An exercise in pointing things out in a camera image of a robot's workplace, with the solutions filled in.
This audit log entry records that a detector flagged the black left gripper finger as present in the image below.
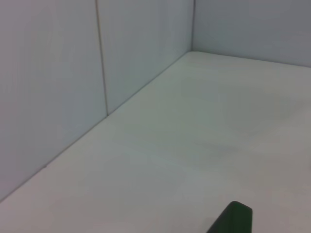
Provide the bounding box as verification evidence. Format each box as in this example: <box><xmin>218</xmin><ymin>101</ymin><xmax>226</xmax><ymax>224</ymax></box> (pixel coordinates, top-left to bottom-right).
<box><xmin>206</xmin><ymin>200</ymin><xmax>253</xmax><ymax>233</ymax></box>

